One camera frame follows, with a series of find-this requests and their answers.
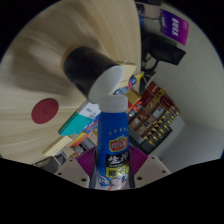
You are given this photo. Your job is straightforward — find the purple sign board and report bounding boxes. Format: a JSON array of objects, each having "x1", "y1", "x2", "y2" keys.
[{"x1": 159, "y1": 8, "x2": 190, "y2": 47}]

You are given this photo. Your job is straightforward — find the yellow gift box red ribbon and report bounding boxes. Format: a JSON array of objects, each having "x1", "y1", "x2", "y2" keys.
[{"x1": 124, "y1": 88, "x2": 143, "y2": 106}]

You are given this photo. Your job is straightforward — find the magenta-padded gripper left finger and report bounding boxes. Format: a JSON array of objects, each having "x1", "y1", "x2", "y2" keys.
[{"x1": 54, "y1": 147, "x2": 100, "y2": 190}]

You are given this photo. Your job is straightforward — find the wooden shelf unit with trophies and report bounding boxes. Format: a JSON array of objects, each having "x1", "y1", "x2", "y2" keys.
[{"x1": 128, "y1": 81, "x2": 183, "y2": 154}]

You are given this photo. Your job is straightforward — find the blue printed book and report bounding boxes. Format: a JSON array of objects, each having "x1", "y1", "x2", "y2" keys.
[{"x1": 128, "y1": 73, "x2": 145, "y2": 90}]

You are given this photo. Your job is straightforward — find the white booklet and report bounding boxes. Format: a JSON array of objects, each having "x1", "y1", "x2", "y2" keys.
[{"x1": 79, "y1": 101, "x2": 101, "y2": 119}]

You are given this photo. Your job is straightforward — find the black mug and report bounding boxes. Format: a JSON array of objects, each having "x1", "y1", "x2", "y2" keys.
[{"x1": 61, "y1": 45, "x2": 126, "y2": 104}]

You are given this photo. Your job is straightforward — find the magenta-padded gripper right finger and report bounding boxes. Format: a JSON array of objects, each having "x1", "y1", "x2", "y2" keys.
[{"x1": 127, "y1": 143, "x2": 172, "y2": 189}]

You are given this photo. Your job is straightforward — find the flat round red coaster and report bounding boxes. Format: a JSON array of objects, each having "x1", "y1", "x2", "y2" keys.
[{"x1": 31, "y1": 97, "x2": 60, "y2": 125}]

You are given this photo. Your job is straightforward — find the blue drink bottle white cap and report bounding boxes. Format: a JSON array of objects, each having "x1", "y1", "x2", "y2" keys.
[{"x1": 89, "y1": 94, "x2": 136, "y2": 191}]

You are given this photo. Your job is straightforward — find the teal book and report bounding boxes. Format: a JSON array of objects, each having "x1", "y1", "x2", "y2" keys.
[{"x1": 58, "y1": 111, "x2": 91, "y2": 137}]

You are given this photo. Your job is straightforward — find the orange book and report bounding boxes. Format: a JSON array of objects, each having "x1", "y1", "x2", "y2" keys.
[{"x1": 68, "y1": 132, "x2": 88, "y2": 149}]

